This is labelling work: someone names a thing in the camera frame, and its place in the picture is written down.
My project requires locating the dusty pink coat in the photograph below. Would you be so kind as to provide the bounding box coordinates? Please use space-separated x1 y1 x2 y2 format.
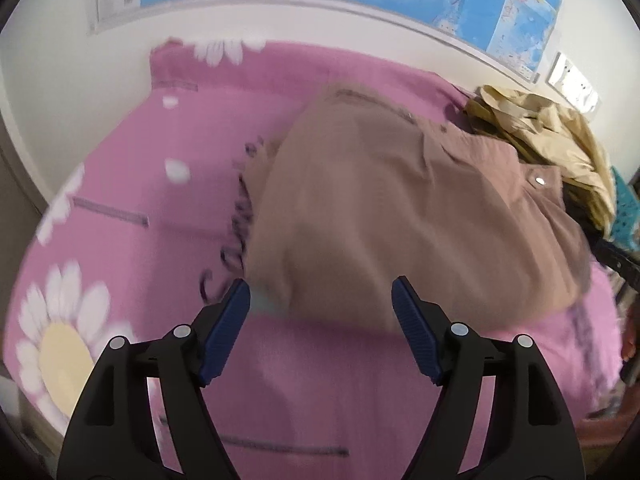
243 86 591 332

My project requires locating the person's right hand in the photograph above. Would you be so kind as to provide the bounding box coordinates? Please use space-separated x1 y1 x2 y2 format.
620 323 637 363

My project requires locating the teal perforated plastic basket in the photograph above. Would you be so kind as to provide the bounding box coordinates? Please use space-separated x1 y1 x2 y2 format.
611 167 639 252

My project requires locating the cream yellow garment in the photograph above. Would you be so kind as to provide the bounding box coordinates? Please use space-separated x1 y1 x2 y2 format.
465 84 616 235

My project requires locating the pink daisy bed sheet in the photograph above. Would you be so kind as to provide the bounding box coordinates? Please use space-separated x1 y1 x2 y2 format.
2 37 626 480

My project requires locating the white wall socket panel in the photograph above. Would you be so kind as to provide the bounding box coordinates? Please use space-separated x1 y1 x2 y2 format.
547 52 600 117

